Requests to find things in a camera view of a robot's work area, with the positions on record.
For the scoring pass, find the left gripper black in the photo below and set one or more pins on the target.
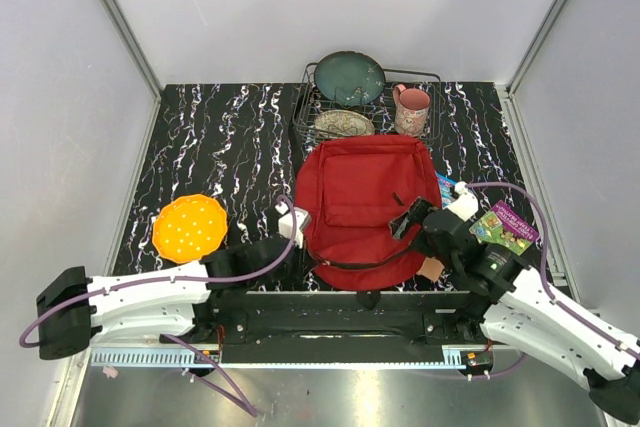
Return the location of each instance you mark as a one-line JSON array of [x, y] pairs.
[[302, 265]]

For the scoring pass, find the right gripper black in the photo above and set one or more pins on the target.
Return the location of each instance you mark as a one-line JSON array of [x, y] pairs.
[[400, 225]]

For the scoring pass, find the red backpack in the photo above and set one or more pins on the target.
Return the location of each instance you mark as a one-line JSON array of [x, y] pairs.
[[353, 188]]

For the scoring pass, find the blue paperback book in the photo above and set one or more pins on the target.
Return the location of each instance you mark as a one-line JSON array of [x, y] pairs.
[[447, 190]]

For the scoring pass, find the purple treehouse book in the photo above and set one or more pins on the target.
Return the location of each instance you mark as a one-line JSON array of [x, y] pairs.
[[502, 226]]

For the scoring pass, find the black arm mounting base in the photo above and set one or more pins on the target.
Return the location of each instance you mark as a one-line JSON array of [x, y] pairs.
[[435, 318]]

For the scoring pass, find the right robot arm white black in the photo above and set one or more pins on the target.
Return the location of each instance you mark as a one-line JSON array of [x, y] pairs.
[[513, 304]]

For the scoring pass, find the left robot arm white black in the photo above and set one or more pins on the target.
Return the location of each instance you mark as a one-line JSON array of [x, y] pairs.
[[76, 311]]

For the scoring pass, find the orange perforated plate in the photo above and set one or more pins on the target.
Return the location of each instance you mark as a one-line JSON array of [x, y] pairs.
[[189, 228]]

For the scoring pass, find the patterned beige plate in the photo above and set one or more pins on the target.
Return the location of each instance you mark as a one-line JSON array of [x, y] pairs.
[[336, 123]]

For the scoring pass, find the pink patterned mug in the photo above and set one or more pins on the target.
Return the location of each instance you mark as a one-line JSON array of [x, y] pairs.
[[412, 108]]

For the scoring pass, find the teal ceramic plate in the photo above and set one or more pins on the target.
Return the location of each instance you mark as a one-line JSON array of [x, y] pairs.
[[349, 78]]

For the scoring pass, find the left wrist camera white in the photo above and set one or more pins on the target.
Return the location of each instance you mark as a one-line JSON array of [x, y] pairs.
[[292, 221]]

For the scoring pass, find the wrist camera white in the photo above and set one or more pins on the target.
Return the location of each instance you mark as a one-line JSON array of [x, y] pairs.
[[292, 221], [466, 205]]

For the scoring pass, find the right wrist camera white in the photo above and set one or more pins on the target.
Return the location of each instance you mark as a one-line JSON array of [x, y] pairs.
[[466, 205]]

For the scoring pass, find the black wire dish rack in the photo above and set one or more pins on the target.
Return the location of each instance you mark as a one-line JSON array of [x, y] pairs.
[[381, 112]]

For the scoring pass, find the aluminium frame rail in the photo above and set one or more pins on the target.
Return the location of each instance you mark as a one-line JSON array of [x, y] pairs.
[[307, 352]]

